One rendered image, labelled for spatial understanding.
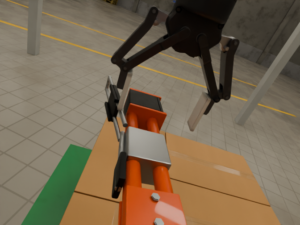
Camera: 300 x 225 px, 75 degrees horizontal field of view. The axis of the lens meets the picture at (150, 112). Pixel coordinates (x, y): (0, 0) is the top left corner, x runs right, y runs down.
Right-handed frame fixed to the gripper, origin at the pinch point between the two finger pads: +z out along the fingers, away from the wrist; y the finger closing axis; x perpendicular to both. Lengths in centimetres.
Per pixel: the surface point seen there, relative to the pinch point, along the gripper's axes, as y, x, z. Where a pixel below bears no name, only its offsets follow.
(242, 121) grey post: 204, 245, 102
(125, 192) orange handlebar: -4.1, -16.6, 1.6
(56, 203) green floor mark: -25, 48, 108
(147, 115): -1.4, 1.1, 2.0
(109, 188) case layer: 0, 24, 54
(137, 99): -3.8, 4.2, 0.8
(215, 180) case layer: 57, 43, 54
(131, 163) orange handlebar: -3.7, -12.4, 1.3
